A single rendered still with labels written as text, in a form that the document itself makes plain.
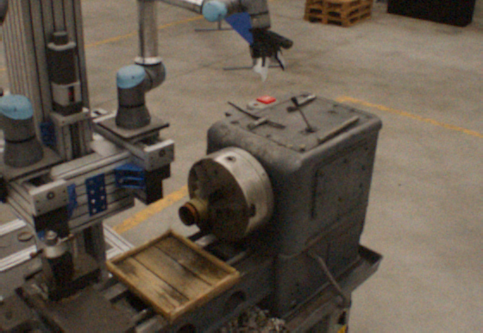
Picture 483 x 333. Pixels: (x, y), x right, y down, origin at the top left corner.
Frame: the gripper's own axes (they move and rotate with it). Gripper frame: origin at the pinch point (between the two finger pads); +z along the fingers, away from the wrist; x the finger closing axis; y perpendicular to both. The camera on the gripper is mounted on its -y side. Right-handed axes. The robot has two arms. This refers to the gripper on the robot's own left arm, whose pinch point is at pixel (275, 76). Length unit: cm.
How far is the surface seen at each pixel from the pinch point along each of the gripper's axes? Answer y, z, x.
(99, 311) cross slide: 8, 39, 99
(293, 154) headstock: -19.0, 20.0, 26.1
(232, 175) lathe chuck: -6.1, 20.2, 44.3
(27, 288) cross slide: 33, 33, 106
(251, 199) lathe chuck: -12, 29, 44
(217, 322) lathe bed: 0, 69, 62
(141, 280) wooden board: 17, 47, 75
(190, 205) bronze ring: 5, 27, 56
